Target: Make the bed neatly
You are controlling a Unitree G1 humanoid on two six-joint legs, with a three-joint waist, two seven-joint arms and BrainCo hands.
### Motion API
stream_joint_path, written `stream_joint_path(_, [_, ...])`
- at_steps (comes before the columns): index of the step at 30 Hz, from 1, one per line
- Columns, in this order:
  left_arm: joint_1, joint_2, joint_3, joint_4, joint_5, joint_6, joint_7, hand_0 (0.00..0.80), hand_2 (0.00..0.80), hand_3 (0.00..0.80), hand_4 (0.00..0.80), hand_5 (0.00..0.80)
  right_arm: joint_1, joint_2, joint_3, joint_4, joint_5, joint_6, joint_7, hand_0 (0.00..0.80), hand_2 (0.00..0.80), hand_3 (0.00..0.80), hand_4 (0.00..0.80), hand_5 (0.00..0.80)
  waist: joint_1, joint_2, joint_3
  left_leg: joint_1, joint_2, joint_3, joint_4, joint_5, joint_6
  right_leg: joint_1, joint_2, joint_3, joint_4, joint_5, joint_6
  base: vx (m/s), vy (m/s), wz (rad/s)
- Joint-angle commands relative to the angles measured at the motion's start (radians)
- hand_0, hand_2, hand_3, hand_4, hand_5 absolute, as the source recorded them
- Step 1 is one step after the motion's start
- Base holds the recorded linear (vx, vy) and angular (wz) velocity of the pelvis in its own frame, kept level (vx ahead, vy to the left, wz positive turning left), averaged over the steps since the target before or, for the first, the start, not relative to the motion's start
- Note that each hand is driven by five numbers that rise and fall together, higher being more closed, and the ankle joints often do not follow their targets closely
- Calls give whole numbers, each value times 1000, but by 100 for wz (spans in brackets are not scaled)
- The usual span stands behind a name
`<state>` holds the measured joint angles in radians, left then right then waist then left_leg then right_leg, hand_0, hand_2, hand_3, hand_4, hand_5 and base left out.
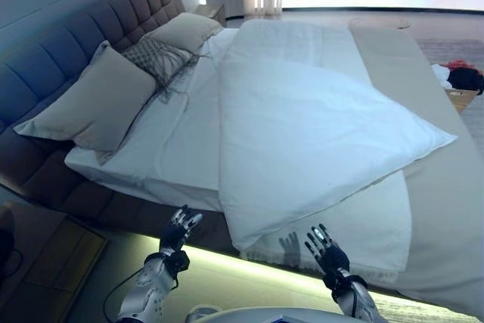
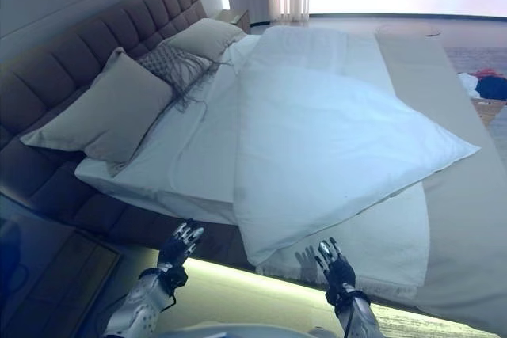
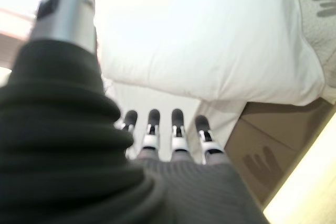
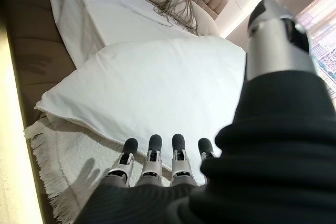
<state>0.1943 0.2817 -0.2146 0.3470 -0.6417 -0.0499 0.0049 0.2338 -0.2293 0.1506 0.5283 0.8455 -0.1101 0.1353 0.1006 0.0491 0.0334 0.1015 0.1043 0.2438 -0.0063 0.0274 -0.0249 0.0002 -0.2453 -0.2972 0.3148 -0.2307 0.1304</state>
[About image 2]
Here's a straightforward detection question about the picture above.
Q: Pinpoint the silver robot torso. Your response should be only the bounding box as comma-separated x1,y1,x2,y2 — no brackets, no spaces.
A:
158,320,338,338

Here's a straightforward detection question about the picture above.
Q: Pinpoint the beige bed runner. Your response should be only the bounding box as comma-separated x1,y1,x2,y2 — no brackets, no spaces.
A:
374,30,507,320

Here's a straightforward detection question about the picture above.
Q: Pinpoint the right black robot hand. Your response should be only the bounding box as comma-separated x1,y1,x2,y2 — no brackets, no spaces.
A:
314,236,358,296

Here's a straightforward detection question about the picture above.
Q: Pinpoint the large beige pillow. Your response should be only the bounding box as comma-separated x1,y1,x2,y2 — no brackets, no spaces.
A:
19,47,176,165

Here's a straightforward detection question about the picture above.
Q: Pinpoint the grey woven fringed cushion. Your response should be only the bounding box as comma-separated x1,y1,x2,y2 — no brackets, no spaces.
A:
136,42,239,126

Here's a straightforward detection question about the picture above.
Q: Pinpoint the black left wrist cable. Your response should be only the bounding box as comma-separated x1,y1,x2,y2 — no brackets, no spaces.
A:
157,274,177,312

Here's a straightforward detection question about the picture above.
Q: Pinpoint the brown tufted headboard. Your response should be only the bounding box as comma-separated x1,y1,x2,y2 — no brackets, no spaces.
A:
0,0,208,150

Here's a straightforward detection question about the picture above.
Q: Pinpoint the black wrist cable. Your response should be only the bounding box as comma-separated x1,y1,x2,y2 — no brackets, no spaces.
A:
336,294,358,338
157,274,177,312

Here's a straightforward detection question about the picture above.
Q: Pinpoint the dark glass nightstand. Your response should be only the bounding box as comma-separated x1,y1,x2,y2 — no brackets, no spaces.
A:
0,191,124,338

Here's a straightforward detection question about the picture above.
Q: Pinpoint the pile of clothes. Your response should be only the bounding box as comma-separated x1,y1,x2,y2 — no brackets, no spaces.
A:
457,68,507,101

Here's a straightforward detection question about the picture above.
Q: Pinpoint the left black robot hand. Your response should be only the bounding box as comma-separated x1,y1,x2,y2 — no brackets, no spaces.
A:
158,218,206,274

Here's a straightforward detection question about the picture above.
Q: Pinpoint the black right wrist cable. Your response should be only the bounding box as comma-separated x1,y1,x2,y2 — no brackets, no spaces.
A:
336,294,358,338

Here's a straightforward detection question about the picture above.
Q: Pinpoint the white duvet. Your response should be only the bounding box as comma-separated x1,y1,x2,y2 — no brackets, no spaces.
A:
231,25,482,267

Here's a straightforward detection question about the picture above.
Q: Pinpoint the wooden nightstand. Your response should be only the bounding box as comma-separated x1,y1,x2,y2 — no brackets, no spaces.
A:
215,8,251,33

